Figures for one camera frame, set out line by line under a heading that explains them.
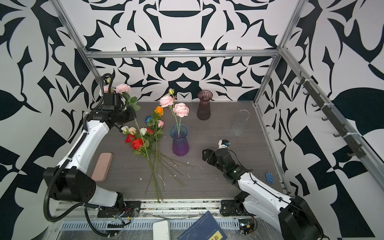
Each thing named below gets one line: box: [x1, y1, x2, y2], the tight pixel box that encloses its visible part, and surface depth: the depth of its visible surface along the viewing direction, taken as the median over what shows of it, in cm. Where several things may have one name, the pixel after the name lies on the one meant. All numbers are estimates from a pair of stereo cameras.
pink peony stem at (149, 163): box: [134, 118, 162, 203], surface depth 84 cm
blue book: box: [177, 210, 228, 240], surface depth 70 cm
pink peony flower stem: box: [159, 88, 190, 138], surface depth 75 cm
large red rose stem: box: [125, 134, 154, 169], surface depth 91 cm
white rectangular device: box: [152, 220, 169, 240], surface depth 66 cm
